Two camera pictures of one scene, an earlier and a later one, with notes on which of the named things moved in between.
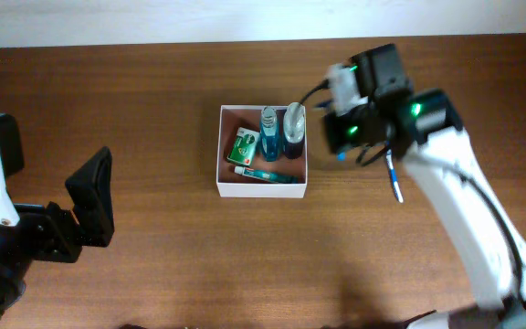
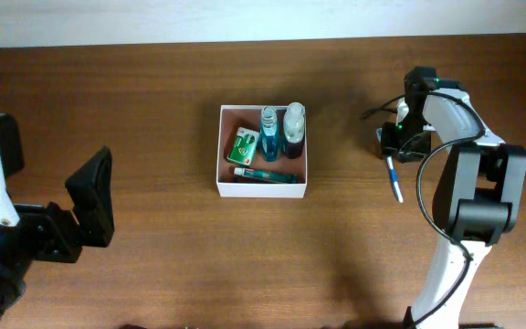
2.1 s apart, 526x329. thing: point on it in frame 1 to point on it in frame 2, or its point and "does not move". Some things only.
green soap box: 243,146 does not move
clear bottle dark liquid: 294,131 does not move
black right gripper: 341,132 to 400,147
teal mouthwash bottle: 269,133 does not move
